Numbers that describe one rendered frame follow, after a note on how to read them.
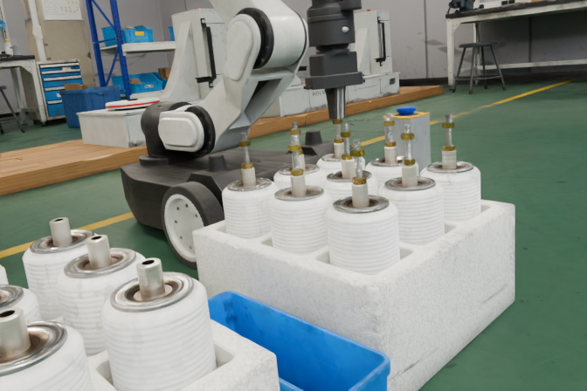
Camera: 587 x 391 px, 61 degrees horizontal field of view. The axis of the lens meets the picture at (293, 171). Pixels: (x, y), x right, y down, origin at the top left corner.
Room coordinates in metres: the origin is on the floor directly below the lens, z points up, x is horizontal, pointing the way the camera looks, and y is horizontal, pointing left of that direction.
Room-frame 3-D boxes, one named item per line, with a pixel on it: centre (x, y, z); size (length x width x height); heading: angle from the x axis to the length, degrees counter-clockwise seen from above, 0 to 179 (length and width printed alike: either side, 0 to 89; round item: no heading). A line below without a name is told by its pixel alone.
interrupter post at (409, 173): (0.73, -0.17, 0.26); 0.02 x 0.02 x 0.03
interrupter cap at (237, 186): (0.82, 0.08, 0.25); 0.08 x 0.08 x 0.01
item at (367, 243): (0.65, -0.09, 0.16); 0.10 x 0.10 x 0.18
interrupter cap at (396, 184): (0.73, -0.17, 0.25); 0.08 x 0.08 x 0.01
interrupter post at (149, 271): (0.44, 0.14, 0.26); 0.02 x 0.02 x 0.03
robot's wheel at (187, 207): (1.12, 0.24, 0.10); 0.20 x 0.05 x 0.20; 45
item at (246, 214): (0.82, 0.08, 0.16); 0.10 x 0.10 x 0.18
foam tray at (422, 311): (0.82, -0.09, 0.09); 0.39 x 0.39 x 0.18; 43
